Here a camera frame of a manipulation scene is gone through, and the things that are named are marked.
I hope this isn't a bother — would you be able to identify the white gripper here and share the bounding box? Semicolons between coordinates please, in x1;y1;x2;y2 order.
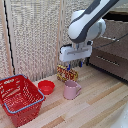
59;40;93;71

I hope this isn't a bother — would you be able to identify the brown drawer cabinet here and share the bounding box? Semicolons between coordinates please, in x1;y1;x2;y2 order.
88;10;128;83

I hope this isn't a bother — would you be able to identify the red bowl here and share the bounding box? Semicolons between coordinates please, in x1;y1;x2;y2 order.
37;79;56;96

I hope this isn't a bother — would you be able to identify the black cable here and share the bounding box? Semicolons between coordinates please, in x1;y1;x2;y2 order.
92;31;128;49

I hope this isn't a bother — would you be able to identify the pink mug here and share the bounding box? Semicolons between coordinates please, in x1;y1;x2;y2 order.
63;79;82;101

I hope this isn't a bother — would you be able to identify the colourful snack box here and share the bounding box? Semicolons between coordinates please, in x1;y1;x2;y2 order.
56;64;79;83

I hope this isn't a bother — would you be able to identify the red shopping basket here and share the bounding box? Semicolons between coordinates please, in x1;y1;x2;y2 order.
0;73;46;128

